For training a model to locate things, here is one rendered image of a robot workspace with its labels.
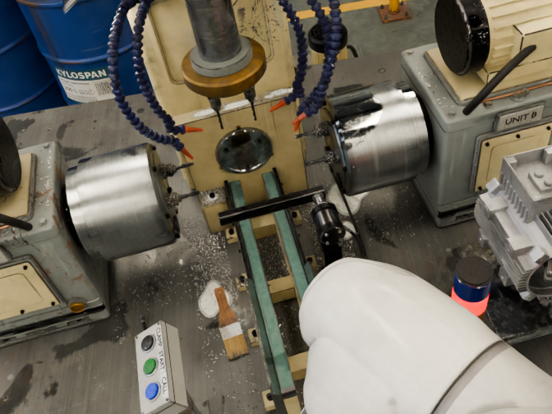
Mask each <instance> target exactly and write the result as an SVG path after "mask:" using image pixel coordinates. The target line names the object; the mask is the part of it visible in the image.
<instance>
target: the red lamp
mask: <svg viewBox="0 0 552 414"><path fill-rule="evenodd" d="M451 298H452V299H454V300H455V301H456V302H458V303H459V304H460V305H462V306H464V307H465V308H466V309H468V310H469V311H470V312H471V313H472V314H474V315H475V316H478V315H480V314H482V313H483V312H484V311H485V309H486V306H487V302H488V299H489V296H488V297H487V298H486V299H485V300H484V301H480V302H467V301H464V300H462V299H460V298H459V297H458V296H457V295H456V294H455V292H454V290H452V296H451Z"/></svg>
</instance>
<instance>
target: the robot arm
mask: <svg viewBox="0 0 552 414"><path fill-rule="evenodd" d="M299 321H300V328H301V335H302V337H303V339H304V341H305V342H306V344H307V345H308V346H309V347H310V349H309V352H308V359H307V368H306V378H305V382H304V386H303V395H304V404H305V406H304V408H303V409H302V411H301V414H552V377H551V376H550V375H548V374H546V373H545V372H544V371H543V370H541V369H540V368H539V367H537V366H536V365H535V364H533V363H532V362H531V361H529V360H528V359H527V358H525V357H524V356H523V355H522V354H521V353H519V352H518V351H517V350H515V349H514V348H513V347H511V346H510V345H509V344H507V343H506V342H505V341H504V340H503V339H502V338H500V337H499V336H498V335H496V334H495V333H494V332H493V331H491V330H490V329H489V328H488V327H487V326H486V325H485V324H484V323H483V322H482V321H481V320H480V319H479V318H478V317H477V316H475V315H474V314H472V313H471V312H470V311H469V310H468V309H466V308H465V307H464V306H462V305H460V304H459V303H458V302H456V301H455V300H454V299H452V298H451V297H449V296H448V295H446V294H445V293H443V292H441V291H440V290H439V289H438V288H436V287H434V286H433V285H431V284H429V283H428V282H426V281H425V280H423V279H422V278H419V277H418V276H416V275H415V274H413V273H411V272H409V271H406V270H405V269H401V268H399V267H397V266H394V265H391V264H386V263H382V262H377V261H373V260H364V259H358V258H351V257H347V258H343V259H341V260H337V261H335V262H333V263H332V264H330V265H328V266H327V267H326V268H324V269H323V270H322V271H321V272H320V273H319V274H318V275H317V276H316V277H315V278H314V279H313V280H312V282H311V283H310V285H309V287H308V288H307V289H306V291H305V293H304V296H303V298H302V302H301V307H300V310H299Z"/></svg>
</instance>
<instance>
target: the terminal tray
mask: <svg viewBox="0 0 552 414"><path fill-rule="evenodd" d="M547 149H552V145H549V146H546V147H542V148H539V149H533V150H529V151H526V152H522V153H519V154H513V155H509V156H506V157H503V161H502V165H501V169H500V176H499V182H500V183H501V184H502V190H501V191H505V192H504V194H505V195H508V198H507V199H508V200H511V201H510V204H511V205H512V204H513V208H514V209H517V212H516V213H517V214H519V213H520V216H519V218H520V219H521V218H523V221H522V222H523V223H526V224H529V223H531V222H532V221H534V219H535V216H536V214H537V215H538V217H540V214H541V212H542V213H543V215H545V211H546V210H547V211H548V212H550V209H552V151H551V152H549V151H548V150H547ZM510 158H513V159H514V161H510V160H509V159H510ZM535 193H538V194H539V196H534V194H535Z"/></svg>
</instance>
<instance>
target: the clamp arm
mask: <svg viewBox="0 0 552 414"><path fill-rule="evenodd" d="M317 194H318V195H317ZM320 194H321V195H320ZM316 195H317V196H322V197H323V199H325V198H326V192H325V188H324V185H321V186H315V187H312V188H309V189H305V190H302V191H297V192H290V193H288V194H287V195H281V196H278V197H275V198H272V199H268V200H263V201H260V202H256V203H253V204H249V205H244V206H241V207H237V208H235V209H226V210H224V211H223V212H219V213H218V220H219V222H220V225H221V226H224V225H228V224H230V223H236V222H240V221H242V220H246V219H252V218H254V217H258V216H261V215H265V214H270V213H273V212H276V211H279V210H283V209H288V208H291V207H295V206H298V205H303V204H307V203H310V202H313V201H315V199H314V197H315V198H316Z"/></svg>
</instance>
